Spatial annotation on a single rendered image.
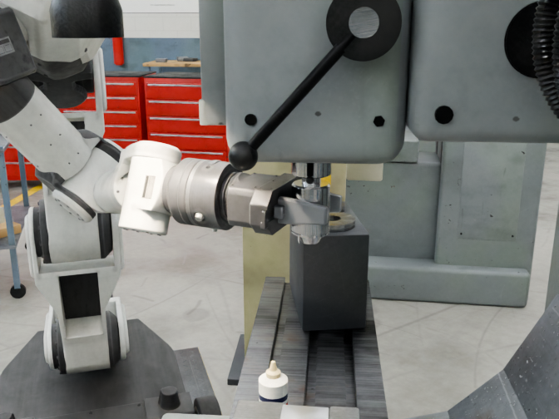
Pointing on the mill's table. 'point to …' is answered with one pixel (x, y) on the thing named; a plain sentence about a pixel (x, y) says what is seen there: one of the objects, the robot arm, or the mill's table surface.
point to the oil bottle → (273, 386)
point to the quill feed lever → (245, 150)
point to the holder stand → (331, 275)
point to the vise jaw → (258, 410)
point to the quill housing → (262, 22)
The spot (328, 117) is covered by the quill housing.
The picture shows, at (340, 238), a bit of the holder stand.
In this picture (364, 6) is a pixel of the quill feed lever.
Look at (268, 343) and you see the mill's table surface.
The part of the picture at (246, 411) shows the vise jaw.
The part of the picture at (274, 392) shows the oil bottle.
